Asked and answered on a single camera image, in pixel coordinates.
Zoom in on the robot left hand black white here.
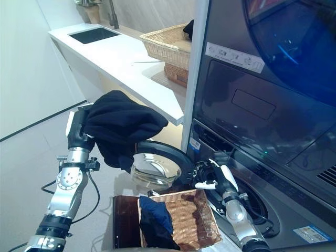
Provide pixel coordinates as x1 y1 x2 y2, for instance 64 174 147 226
64 103 96 151

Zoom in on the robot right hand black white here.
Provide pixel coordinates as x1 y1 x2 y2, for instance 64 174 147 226
194 158 239 195

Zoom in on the black garment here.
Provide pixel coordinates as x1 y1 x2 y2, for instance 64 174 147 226
82 90 169 171

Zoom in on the round glass washing machine door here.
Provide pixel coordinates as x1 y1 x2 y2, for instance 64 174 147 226
130 140 196 191

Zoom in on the brown wicker laundry basket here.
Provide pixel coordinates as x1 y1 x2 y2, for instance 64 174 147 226
138 188 223 249

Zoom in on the navy blue garment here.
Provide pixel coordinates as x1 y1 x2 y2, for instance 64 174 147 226
139 195 182 250

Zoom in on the blue white energy label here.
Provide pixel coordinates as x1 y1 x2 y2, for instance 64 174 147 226
293 227 330 244

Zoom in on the dark brown tray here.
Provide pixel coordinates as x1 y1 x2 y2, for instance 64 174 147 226
112 195 144 249

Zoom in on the black inset sink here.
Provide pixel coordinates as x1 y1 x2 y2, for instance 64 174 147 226
67 27 122 45

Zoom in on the small brown wicker basket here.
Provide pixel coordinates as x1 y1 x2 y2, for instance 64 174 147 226
164 61 190 87

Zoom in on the flower pot with white flowers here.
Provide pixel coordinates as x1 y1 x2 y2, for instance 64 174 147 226
75 0 102 24

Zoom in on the dark tall faucet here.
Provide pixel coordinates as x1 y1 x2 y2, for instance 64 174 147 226
107 0 119 29

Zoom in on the light wicker basket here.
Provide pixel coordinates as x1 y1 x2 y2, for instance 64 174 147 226
139 23 194 63

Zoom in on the white pictogram sticker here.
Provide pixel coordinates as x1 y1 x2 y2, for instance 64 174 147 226
206 41 265 74

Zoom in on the black cloth in light basket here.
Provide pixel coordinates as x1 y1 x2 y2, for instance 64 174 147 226
183 19 195 43

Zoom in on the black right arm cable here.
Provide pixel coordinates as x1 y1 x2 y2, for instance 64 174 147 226
244 199 275 232

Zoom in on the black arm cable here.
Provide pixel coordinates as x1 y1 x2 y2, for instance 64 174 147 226
10 170 101 252
244 199 275 232

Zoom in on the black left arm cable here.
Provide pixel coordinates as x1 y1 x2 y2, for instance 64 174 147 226
10 170 101 252

